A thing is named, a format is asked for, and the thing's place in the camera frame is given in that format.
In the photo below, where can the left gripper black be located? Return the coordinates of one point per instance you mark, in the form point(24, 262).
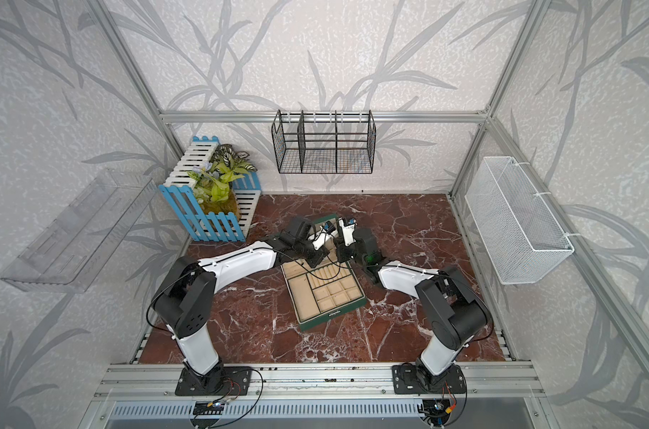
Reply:
point(321, 254)

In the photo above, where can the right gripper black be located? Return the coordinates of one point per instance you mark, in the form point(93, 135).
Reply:
point(341, 251)

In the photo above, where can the green jewelry box beige lining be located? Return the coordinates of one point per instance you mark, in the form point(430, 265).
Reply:
point(320, 294)

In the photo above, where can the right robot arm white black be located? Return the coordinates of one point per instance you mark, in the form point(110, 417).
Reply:
point(453, 309)

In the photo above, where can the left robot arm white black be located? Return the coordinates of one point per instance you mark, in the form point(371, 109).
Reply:
point(184, 300)

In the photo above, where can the blue white picket fence planter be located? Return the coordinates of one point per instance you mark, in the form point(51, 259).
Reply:
point(177, 190)

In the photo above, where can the artificial plant in amber vase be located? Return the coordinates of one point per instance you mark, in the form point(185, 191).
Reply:
point(213, 188)

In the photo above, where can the white mesh basket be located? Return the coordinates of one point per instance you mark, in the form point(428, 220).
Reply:
point(521, 235)

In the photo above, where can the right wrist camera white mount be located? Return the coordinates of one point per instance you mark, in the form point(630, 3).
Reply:
point(346, 227)

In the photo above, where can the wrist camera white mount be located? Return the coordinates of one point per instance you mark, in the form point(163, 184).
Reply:
point(346, 227)
point(326, 233)

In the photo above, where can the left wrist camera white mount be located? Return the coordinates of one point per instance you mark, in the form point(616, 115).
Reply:
point(326, 233)

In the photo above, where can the black wire basket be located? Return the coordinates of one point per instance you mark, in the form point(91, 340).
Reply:
point(330, 143)

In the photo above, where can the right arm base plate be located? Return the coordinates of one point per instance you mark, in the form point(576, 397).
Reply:
point(413, 379)

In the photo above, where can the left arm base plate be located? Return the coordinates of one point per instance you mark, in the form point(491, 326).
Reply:
point(219, 381)

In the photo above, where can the aluminium front rail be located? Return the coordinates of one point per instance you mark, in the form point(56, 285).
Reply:
point(507, 379)

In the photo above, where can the clear acrylic wall shelf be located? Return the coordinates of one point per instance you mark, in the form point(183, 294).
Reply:
point(69, 254)

